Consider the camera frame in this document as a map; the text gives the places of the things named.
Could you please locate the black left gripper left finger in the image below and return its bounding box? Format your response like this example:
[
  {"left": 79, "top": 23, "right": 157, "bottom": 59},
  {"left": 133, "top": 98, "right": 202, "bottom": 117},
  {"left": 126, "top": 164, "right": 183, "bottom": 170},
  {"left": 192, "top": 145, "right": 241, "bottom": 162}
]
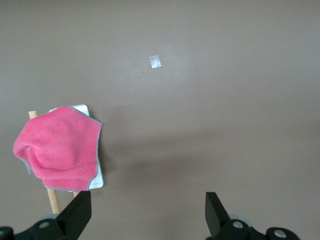
[{"left": 56, "top": 190, "right": 92, "bottom": 240}]

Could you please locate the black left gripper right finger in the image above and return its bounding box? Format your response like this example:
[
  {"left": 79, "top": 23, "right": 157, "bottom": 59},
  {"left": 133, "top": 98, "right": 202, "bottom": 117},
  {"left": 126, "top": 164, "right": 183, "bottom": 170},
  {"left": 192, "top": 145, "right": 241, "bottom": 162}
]
[{"left": 204, "top": 191, "right": 230, "bottom": 239}]

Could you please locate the pink cloth with grey back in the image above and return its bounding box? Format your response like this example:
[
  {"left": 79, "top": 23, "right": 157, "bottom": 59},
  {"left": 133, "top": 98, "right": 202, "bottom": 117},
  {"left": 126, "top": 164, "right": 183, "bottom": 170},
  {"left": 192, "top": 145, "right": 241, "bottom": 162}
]
[{"left": 12, "top": 105, "right": 104, "bottom": 193}]

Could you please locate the white rectangular tray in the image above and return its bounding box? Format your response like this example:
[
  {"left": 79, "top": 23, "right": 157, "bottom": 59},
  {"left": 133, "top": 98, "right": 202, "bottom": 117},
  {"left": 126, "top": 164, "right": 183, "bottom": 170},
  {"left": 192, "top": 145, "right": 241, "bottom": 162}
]
[{"left": 48, "top": 104, "right": 105, "bottom": 190}]

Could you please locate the small clear tape piece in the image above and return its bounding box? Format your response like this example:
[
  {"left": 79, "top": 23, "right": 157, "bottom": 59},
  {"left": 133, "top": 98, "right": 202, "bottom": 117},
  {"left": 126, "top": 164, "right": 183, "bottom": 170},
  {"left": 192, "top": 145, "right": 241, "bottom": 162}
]
[{"left": 149, "top": 55, "right": 162, "bottom": 70}]

